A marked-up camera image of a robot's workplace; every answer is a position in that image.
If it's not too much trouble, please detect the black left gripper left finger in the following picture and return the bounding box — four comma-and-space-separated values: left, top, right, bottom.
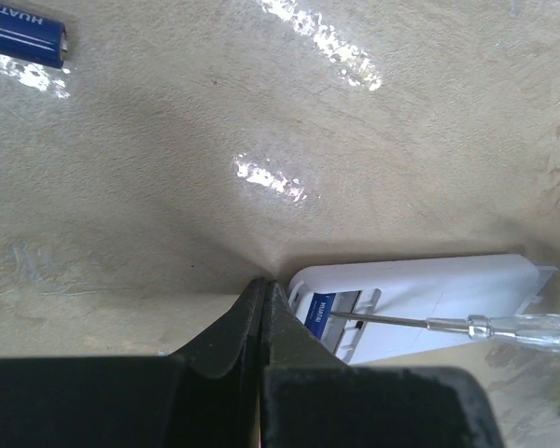
0, 278, 266, 447

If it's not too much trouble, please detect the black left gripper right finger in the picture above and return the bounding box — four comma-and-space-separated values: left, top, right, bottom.
260, 282, 504, 447

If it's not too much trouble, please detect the white remote control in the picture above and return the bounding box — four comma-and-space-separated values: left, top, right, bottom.
288, 254, 557, 364

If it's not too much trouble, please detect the clear-handled screwdriver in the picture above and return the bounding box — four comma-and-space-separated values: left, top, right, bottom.
331, 312, 560, 353

